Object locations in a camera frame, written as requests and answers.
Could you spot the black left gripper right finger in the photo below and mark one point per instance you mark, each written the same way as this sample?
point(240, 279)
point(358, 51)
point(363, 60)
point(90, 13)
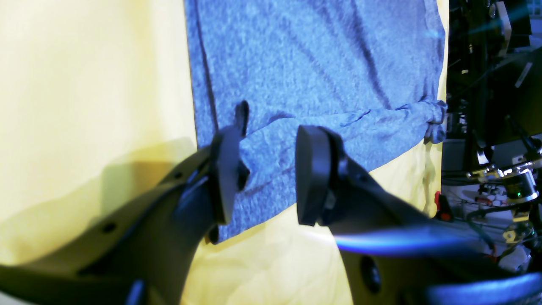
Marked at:
point(392, 253)

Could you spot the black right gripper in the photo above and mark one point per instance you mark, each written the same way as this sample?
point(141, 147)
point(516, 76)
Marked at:
point(519, 182)

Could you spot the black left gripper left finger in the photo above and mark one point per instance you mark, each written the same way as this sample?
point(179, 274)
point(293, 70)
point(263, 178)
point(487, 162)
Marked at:
point(141, 253)

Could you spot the grey long-sleeve T-shirt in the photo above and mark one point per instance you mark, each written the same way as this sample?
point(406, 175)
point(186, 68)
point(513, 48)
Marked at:
point(367, 69)

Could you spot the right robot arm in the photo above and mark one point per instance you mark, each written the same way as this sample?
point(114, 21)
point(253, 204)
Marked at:
point(495, 81)

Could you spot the red black clamp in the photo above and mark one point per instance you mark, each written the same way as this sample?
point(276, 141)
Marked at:
point(443, 208)

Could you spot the yellow table cloth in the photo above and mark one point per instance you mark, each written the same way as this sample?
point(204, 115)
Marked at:
point(97, 106)

